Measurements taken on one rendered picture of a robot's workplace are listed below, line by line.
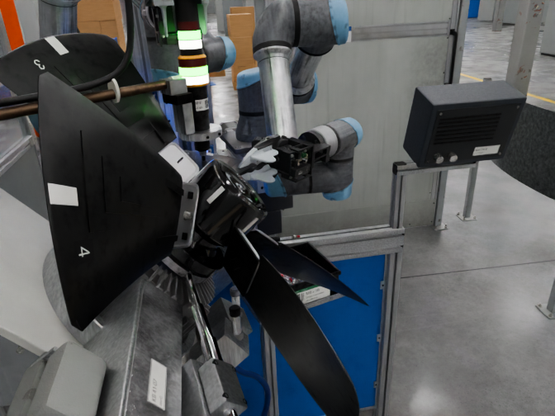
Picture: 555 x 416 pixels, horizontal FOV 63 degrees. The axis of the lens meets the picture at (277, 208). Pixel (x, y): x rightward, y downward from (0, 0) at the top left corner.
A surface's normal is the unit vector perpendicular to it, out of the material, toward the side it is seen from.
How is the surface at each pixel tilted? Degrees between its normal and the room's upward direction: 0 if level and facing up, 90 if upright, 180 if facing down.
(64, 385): 50
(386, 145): 90
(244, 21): 90
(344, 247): 90
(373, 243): 90
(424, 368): 0
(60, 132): 71
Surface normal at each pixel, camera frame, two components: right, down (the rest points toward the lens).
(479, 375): -0.04, -0.90
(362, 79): 0.18, 0.42
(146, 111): 0.50, -0.41
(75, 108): 0.90, -0.29
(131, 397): 0.72, -0.67
